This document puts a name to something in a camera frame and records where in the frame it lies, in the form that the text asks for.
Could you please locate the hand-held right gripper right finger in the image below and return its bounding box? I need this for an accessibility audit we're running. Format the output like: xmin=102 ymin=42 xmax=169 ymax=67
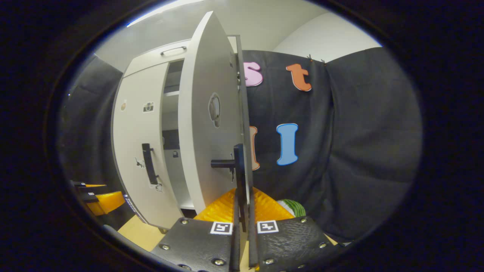
xmin=248 ymin=187 xmax=338 ymax=272

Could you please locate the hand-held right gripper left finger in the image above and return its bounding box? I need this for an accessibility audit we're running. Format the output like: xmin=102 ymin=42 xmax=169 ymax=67
xmin=150 ymin=187 xmax=237 ymax=272

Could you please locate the black door handle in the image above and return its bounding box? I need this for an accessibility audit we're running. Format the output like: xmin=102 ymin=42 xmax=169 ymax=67
xmin=210 ymin=143 xmax=251 ymax=233
xmin=142 ymin=143 xmax=159 ymax=185

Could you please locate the grey double-door shoe cabinet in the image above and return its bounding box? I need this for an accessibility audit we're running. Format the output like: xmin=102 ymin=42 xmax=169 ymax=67
xmin=111 ymin=35 xmax=254 ymax=232

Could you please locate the beige cabinet flap panel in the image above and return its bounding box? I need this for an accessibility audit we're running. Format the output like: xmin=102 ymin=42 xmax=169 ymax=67
xmin=123 ymin=38 xmax=239 ymax=78

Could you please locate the watermelon slice toy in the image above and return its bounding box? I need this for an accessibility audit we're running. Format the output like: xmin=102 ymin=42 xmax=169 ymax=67
xmin=278 ymin=199 xmax=306 ymax=218

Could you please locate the black backdrop cloth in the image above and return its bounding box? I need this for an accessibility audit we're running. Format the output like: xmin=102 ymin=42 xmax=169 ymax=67
xmin=57 ymin=47 xmax=423 ymax=243

